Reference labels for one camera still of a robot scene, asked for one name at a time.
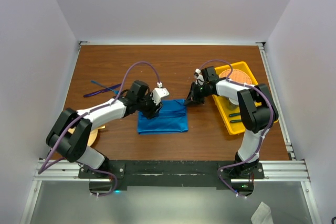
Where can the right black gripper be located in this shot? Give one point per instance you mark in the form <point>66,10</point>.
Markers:
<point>192,98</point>

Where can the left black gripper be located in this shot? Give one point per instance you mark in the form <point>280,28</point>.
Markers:
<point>154,110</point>

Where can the blue cloth napkin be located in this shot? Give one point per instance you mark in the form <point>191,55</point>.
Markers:
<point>172,118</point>

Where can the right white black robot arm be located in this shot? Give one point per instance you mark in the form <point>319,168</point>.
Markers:
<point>247,157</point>

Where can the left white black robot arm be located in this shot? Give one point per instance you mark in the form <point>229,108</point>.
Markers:
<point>69,136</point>

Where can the blue plastic fork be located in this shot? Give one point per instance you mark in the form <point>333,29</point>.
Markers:
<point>96,83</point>

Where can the grey cup in tray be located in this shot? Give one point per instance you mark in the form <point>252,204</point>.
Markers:
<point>232,104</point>

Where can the yellow plastic tray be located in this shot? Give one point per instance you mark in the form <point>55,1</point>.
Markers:
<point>228,124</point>

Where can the gold utensil on plate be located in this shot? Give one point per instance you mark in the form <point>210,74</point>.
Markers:
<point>101,127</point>

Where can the orange woven coaster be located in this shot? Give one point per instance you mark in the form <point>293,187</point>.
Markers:
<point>237,76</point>

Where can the tan round plate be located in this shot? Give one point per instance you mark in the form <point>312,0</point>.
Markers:
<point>92,137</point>

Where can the purple plastic knife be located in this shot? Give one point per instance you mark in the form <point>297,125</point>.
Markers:
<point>104,90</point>

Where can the white crumpled paper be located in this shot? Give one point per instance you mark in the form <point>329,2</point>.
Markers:
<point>262,215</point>

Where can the green handled utensil upper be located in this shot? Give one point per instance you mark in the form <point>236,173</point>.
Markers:
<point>234,115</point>

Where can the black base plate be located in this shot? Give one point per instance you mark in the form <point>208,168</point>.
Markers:
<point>217,174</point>

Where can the aluminium right rail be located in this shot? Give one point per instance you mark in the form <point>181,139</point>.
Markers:
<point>288,143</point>

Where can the aluminium rail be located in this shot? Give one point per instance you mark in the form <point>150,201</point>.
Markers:
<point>288,143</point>
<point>274,171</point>

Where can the aluminium front rail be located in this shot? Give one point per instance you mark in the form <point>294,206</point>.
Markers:
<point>274,171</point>

